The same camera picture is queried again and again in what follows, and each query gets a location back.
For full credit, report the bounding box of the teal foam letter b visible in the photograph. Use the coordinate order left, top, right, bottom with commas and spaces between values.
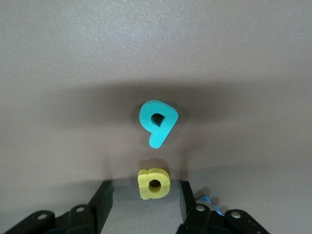
138, 99, 179, 149

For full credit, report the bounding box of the yellow foam letter a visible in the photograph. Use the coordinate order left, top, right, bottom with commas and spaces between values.
137, 167, 171, 201

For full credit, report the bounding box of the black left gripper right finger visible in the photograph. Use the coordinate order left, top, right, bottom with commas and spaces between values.
176, 180, 269, 234

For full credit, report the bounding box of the blue foam letter m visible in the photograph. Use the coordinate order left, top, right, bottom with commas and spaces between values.
195, 194, 225, 216

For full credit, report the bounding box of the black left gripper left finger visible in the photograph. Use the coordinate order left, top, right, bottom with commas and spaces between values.
3, 180, 113, 234

